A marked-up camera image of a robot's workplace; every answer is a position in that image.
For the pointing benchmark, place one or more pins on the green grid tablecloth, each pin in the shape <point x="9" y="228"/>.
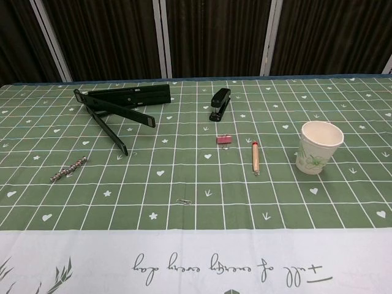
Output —
<point x="196" y="232"/>

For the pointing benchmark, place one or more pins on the black stapler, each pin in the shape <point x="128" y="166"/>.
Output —
<point x="219" y="100"/>

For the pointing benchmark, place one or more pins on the pink binder clip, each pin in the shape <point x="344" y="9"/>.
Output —
<point x="223" y="140"/>

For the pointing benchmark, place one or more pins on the white partition frame post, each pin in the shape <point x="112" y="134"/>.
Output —
<point x="269" y="36"/>
<point x="389" y="65"/>
<point x="52" y="39"/>
<point x="162" y="39"/>

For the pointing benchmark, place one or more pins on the dark brown curtain panel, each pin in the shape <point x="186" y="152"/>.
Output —
<point x="217" y="36"/>
<point x="333" y="33"/>
<point x="18" y="39"/>
<point x="107" y="36"/>

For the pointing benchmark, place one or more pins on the long silver paper clip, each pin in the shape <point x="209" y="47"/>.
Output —
<point x="184" y="201"/>

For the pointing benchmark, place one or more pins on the white floral paper cup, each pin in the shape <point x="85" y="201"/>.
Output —
<point x="312" y="160"/>

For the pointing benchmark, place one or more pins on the sausage stick with red ends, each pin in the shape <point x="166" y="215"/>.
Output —
<point x="255" y="157"/>

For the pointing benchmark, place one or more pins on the metal bead chain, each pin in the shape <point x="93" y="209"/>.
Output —
<point x="69" y="169"/>

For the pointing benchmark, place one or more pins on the black folding stand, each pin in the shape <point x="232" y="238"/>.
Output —
<point x="128" y="98"/>

